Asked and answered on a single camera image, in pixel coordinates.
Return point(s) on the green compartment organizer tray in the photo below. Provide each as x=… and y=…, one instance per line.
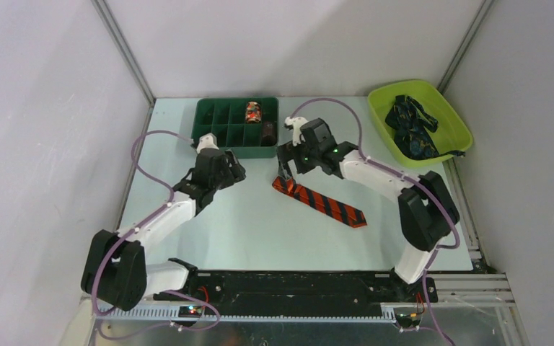
x=225, y=118

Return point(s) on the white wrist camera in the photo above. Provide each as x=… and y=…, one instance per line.
x=207, y=144
x=295, y=124

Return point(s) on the left corner aluminium post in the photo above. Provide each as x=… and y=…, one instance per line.
x=113, y=28

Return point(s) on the corner aluminium post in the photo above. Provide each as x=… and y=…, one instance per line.
x=113, y=28
x=465, y=44

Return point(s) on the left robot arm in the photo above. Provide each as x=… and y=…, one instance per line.
x=116, y=270

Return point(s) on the lime green plastic bin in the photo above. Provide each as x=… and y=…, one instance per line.
x=451, y=135

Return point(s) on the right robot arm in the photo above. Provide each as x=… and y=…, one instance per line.
x=426, y=209

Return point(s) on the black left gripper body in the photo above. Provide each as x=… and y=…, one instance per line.
x=223, y=179

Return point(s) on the navy floral gold tie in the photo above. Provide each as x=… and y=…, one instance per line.
x=412, y=125

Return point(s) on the orange navy striped tie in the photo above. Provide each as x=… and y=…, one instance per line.
x=332, y=208

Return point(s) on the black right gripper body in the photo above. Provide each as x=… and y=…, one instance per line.
x=306, y=158

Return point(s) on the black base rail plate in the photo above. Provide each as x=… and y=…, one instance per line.
x=300, y=294

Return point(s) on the brown patterned rolled tie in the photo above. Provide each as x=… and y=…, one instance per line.
x=269, y=135

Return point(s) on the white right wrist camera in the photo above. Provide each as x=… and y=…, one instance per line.
x=295, y=124

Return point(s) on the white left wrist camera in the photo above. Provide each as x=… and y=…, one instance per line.
x=207, y=144

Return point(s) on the right corner aluminium post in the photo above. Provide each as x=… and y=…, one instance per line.
x=465, y=44

